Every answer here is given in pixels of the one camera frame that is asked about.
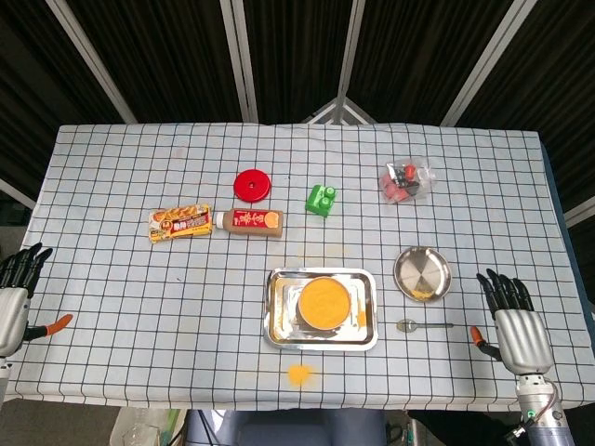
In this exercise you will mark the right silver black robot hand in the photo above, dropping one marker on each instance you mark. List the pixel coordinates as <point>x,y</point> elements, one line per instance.
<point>523,341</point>

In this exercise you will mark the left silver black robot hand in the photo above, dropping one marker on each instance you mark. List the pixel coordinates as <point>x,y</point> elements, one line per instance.
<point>14,316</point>

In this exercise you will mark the metal spoon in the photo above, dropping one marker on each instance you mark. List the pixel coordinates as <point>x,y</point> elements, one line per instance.
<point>408,325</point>

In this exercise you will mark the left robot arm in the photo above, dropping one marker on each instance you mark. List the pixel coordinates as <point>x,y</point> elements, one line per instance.
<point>3,376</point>

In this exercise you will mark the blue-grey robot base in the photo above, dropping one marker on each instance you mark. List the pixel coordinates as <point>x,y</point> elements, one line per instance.
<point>288,429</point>

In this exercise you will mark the round steel plate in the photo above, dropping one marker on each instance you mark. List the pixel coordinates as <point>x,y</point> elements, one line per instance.
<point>420,271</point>

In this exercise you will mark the bowl of orange powder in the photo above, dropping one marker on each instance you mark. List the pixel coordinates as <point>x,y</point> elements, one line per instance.
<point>302,323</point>

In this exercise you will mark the orange powder pile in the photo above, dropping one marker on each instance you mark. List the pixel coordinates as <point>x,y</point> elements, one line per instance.
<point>300,374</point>

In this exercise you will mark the red round lid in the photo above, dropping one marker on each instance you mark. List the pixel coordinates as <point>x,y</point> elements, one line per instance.
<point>258,190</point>

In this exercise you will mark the white checkered tablecloth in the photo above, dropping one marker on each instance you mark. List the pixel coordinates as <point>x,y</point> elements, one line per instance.
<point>139,302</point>

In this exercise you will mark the clear plastic container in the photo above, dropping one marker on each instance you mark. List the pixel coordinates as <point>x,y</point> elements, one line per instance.
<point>139,429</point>

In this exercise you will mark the yellow snack packet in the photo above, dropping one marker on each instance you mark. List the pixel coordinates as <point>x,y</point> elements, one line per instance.
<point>179,225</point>

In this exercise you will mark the clear bag of red items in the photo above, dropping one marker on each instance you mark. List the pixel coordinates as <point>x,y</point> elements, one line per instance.
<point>404,183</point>

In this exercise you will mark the rectangular steel tray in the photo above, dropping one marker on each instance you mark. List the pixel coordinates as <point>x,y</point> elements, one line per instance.
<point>279,325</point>

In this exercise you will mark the green toy block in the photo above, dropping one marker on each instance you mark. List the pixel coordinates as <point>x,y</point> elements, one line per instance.
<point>318,206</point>

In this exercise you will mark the brown bottle with red label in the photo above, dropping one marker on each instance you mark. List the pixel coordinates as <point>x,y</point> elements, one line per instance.
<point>251,223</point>

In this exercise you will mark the black folding screen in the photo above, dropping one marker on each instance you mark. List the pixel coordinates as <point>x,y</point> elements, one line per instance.
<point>176,56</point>

